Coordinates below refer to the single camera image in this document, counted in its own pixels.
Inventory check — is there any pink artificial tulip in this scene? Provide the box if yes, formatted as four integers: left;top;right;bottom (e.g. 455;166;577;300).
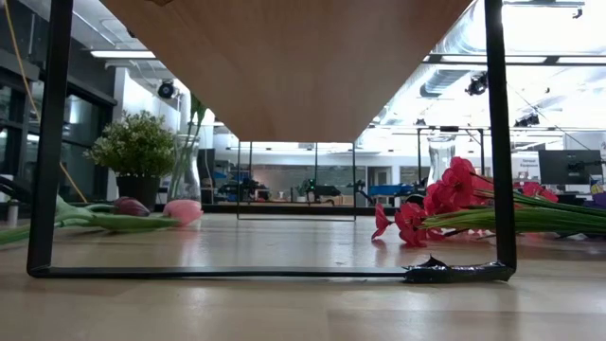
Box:
0;199;205;246

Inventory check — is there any dark purple artificial tulip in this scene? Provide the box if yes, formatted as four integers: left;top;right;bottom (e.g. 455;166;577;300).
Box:
54;194;152;224

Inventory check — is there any blue covered workbench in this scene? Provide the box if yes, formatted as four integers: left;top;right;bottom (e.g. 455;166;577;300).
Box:
367;184;418;197

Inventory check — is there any clear glass vase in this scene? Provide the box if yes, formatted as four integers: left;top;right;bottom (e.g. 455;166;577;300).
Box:
426;135;456;187
168;134;204;206

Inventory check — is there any potted green white-flowered plant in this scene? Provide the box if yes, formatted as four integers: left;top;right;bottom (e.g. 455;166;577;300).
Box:
83;109;177;212

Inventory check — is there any black tape patch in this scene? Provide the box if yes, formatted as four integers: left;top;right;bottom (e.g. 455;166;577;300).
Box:
404;254;516;284

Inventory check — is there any ceiling light bar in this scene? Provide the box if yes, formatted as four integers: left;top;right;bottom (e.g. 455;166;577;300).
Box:
89;49;157;61

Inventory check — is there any black computer monitor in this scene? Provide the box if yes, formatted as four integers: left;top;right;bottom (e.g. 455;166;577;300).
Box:
538;149;603;186

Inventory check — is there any thick yellow extension cable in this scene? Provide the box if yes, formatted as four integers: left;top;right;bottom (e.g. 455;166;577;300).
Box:
2;0;90;205

